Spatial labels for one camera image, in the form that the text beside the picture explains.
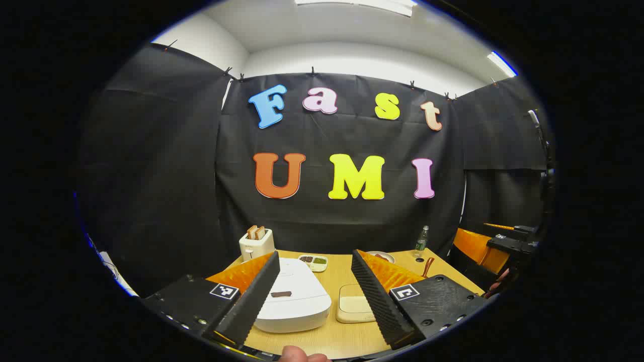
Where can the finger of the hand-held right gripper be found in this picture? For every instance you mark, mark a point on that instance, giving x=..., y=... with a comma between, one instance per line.
x=475, y=249
x=520, y=230

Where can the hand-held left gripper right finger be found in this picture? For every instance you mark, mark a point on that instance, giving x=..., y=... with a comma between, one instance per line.
x=377, y=301

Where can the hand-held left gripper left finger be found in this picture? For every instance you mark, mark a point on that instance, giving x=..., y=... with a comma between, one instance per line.
x=254, y=296

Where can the beige square rice box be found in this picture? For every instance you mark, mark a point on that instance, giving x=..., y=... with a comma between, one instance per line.
x=353, y=304

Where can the white rice cooker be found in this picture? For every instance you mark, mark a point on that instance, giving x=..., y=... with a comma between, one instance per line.
x=302, y=301

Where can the brown wooden spoon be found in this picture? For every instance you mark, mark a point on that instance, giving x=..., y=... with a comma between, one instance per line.
x=428, y=266

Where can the brown meat piece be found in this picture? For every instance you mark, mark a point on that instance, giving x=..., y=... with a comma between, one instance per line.
x=381, y=257

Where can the white round meat plate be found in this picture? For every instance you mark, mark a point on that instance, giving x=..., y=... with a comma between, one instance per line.
x=385, y=255

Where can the white toaster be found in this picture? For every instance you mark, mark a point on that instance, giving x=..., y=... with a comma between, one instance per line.
x=256, y=247

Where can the green glass bottle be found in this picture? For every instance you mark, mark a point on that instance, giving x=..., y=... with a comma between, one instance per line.
x=421, y=242

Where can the toasted bread slice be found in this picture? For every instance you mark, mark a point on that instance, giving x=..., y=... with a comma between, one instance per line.
x=251, y=232
x=260, y=233

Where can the white divided grain plate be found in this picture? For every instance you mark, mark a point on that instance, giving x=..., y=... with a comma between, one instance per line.
x=313, y=262

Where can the white side desk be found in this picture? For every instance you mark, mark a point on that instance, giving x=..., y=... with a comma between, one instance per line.
x=113, y=269

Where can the black backdrop cloth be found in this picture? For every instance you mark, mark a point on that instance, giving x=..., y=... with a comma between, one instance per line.
x=166, y=176

